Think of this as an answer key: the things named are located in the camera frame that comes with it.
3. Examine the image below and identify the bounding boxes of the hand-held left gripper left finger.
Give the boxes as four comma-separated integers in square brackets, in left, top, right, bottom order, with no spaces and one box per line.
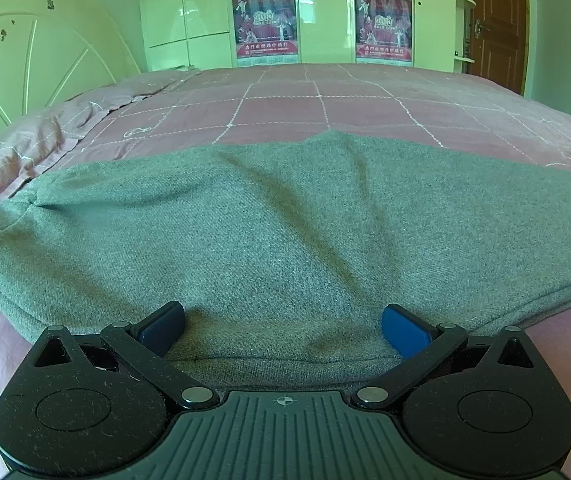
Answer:
[30,301,218,411]

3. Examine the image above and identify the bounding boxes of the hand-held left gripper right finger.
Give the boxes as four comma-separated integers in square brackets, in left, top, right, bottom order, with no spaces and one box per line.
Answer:
[350,303,541,409]

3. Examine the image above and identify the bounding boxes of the grey pants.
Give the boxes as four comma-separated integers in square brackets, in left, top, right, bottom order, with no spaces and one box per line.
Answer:
[0,130,571,398]

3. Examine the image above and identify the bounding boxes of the pink checked bed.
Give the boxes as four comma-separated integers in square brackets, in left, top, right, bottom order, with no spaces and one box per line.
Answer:
[0,62,571,463]

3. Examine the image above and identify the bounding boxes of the cream headboard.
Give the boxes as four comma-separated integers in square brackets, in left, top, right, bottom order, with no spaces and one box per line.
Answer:
[0,0,142,148]

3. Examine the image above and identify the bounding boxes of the white corner shelf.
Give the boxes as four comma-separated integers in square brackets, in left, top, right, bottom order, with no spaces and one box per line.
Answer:
[453,0,477,65]

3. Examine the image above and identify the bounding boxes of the brown wooden door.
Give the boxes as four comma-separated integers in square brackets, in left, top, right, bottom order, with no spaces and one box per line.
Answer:
[467,0,531,96]

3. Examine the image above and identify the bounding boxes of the cream glossy wardrobe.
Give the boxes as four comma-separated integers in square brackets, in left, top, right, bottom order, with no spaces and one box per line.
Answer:
[136,0,469,73]

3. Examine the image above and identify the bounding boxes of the red wall poster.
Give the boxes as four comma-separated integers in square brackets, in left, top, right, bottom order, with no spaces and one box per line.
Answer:
[231,0,299,67]
[354,0,413,64]

